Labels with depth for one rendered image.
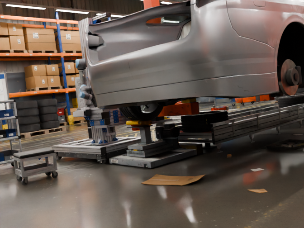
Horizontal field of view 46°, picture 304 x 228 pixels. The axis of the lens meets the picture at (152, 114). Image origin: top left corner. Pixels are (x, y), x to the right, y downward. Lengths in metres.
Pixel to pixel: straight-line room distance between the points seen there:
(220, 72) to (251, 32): 0.38
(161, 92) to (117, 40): 1.34
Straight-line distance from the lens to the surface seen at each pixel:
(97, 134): 5.29
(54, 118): 11.85
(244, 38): 2.63
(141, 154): 4.43
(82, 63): 4.76
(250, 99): 6.39
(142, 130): 4.57
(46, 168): 4.30
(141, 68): 2.90
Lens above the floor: 0.83
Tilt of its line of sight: 3 degrees down
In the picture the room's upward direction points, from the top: 7 degrees counter-clockwise
